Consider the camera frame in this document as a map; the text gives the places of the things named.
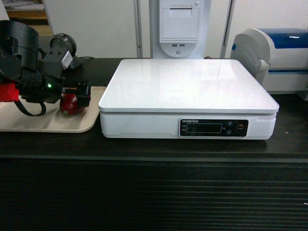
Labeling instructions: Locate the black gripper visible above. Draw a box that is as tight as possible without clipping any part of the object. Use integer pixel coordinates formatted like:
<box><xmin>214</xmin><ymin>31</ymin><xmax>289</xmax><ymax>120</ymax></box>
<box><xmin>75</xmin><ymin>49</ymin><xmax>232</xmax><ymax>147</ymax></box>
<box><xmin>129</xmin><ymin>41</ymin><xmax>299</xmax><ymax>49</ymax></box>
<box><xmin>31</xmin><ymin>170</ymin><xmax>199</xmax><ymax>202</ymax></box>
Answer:
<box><xmin>18</xmin><ymin>51</ymin><xmax>91</xmax><ymax>106</ymax></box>

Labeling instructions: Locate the dark red mango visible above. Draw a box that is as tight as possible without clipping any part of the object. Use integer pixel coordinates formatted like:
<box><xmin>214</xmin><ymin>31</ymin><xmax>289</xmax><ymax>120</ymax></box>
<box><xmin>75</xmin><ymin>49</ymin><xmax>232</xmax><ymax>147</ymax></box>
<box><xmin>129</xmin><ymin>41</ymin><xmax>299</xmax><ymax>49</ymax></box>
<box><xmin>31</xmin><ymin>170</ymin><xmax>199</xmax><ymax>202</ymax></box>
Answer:
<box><xmin>60</xmin><ymin>94</ymin><xmax>85</xmax><ymax>116</ymax></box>

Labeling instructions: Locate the black slatted checkout counter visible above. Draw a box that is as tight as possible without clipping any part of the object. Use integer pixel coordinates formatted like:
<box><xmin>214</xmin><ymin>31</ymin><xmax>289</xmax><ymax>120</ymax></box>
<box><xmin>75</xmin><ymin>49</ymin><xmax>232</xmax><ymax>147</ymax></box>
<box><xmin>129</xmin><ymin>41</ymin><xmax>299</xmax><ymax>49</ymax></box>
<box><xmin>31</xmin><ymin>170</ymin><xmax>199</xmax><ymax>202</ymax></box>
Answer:
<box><xmin>0</xmin><ymin>57</ymin><xmax>308</xmax><ymax>231</ymax></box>

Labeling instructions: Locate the white digital checkout scale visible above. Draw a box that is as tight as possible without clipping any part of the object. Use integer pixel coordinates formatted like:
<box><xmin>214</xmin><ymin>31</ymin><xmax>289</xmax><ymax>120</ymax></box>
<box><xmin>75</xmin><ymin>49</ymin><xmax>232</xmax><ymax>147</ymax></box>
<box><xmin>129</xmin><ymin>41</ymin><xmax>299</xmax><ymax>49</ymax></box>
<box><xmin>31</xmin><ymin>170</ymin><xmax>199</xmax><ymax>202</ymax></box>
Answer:
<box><xmin>99</xmin><ymin>59</ymin><xmax>279</xmax><ymax>140</ymax></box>

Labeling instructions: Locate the black barcode scanner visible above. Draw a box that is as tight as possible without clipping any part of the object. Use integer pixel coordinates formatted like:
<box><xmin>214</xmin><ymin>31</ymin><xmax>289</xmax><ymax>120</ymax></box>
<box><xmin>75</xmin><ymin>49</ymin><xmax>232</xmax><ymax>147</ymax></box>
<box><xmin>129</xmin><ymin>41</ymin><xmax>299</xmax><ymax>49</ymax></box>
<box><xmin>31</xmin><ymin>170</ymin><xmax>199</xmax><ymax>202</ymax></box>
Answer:
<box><xmin>50</xmin><ymin>33</ymin><xmax>83</xmax><ymax>71</ymax></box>

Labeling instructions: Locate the red wrist part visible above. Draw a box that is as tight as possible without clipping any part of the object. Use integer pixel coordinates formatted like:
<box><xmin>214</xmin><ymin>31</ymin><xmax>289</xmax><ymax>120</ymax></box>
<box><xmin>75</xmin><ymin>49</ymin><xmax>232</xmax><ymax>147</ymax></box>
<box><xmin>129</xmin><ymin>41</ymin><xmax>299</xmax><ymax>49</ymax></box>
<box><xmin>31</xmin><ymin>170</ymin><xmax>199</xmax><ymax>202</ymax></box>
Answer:
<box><xmin>0</xmin><ymin>83</ymin><xmax>19</xmax><ymax>103</ymax></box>

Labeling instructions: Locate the beige plastic tray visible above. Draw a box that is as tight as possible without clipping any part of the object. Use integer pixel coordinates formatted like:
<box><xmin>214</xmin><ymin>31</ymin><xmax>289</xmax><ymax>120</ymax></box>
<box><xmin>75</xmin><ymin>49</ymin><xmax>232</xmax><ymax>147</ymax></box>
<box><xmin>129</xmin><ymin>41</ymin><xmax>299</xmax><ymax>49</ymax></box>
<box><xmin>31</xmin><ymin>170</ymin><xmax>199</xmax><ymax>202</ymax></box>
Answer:
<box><xmin>0</xmin><ymin>87</ymin><xmax>106</xmax><ymax>133</ymax></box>

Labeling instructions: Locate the white POS terminal stand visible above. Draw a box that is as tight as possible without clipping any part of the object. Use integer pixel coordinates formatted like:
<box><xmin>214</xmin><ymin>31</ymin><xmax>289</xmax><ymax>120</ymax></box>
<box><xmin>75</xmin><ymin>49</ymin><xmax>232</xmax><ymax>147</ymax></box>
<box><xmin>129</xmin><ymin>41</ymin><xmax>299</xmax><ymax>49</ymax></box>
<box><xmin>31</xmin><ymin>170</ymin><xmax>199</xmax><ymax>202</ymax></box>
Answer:
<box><xmin>133</xmin><ymin>0</ymin><xmax>236</xmax><ymax>59</ymax></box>

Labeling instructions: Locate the white blue label printer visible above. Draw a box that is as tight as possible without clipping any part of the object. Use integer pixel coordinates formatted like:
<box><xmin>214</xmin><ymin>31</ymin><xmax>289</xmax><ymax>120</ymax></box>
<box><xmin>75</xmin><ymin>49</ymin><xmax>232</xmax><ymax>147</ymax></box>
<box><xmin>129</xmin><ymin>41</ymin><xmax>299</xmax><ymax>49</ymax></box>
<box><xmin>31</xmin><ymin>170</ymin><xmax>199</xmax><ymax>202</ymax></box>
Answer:
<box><xmin>231</xmin><ymin>28</ymin><xmax>308</xmax><ymax>101</ymax></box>

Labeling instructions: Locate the black flat cable loop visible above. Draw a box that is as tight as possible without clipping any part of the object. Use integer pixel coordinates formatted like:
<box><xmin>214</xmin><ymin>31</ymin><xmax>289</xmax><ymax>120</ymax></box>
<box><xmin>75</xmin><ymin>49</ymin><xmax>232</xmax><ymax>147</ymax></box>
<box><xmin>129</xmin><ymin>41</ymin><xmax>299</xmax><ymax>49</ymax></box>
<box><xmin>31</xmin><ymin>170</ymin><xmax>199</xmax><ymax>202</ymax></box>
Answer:
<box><xmin>14</xmin><ymin>98</ymin><xmax>47</xmax><ymax>117</ymax></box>

